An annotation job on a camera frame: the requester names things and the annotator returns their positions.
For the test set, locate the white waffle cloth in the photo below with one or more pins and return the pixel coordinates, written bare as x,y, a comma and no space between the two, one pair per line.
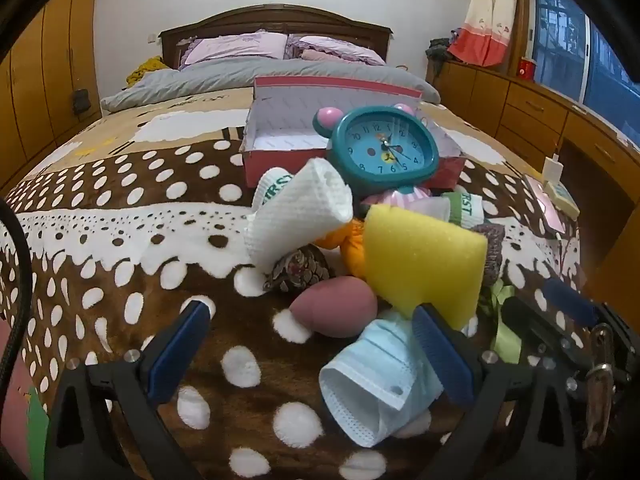
300,210

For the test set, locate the yellow cloth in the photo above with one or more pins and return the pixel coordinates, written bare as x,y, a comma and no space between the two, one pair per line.
145,70

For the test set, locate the white charger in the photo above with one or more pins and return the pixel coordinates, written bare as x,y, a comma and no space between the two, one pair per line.
553,169

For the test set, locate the window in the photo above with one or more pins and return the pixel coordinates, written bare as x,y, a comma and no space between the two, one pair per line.
565,40

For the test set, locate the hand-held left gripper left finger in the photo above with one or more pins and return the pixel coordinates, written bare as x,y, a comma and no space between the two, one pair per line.
182,342

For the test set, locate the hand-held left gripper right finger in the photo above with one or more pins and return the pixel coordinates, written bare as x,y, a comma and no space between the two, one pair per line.
445,360

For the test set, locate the purple ruffled pillow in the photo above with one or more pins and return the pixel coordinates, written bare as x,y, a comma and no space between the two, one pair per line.
340,45
235,47

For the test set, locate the white cardboard box red rim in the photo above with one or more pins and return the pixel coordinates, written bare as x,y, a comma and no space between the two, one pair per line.
280,125

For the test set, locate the green ribbon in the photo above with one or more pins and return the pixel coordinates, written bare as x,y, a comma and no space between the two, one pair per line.
505,330

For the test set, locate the yellow sponge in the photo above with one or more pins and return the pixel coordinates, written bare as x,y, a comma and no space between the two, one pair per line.
420,255

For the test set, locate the wooden wardrobe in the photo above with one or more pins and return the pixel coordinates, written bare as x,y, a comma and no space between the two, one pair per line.
50,60

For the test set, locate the green floor mat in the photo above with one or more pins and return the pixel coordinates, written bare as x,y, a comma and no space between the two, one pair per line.
37,425

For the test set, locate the brown printed blanket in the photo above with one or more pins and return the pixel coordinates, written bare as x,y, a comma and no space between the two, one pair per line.
150,240

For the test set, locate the small yellow box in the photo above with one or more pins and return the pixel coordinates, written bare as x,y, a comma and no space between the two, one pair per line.
564,200

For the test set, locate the brown patterned pouch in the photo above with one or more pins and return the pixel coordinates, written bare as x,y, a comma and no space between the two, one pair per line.
300,267

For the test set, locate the white and red curtain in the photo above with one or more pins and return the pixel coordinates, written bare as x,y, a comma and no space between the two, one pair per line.
482,25

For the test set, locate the orange plush toy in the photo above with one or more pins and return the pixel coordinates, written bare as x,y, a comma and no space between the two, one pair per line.
352,250

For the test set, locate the pink makeup sponge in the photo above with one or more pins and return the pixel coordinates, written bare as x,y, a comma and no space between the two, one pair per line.
335,307

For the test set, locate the dark clothes pile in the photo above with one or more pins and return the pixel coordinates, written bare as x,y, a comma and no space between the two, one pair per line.
440,47

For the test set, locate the grey duvet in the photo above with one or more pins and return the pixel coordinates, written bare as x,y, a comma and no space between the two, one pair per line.
225,77

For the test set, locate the pink smartphone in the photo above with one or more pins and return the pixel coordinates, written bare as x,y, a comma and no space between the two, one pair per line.
542,200

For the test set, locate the dark wooden headboard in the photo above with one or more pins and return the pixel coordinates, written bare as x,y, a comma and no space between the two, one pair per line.
275,17

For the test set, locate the red cup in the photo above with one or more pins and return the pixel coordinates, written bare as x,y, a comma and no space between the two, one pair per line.
526,68

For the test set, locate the black bag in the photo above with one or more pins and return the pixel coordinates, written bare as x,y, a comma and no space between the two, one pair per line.
81,101

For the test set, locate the pink pillow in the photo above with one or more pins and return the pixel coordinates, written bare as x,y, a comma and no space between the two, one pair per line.
320,55

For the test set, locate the grey knit sock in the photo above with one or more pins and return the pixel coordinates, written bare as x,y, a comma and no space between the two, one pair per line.
492,255

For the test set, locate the wooden dresser cabinet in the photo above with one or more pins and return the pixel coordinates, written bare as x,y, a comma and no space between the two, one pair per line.
525,110

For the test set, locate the teal alarm clock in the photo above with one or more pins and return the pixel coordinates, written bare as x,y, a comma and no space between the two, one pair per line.
385,150

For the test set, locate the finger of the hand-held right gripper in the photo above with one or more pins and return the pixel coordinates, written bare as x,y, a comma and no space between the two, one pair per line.
570,302
542,337

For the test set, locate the white sock green print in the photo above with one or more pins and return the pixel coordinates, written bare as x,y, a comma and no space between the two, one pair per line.
275,185
467,210

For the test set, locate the blue face mask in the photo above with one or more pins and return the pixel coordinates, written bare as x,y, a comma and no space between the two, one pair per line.
375,375

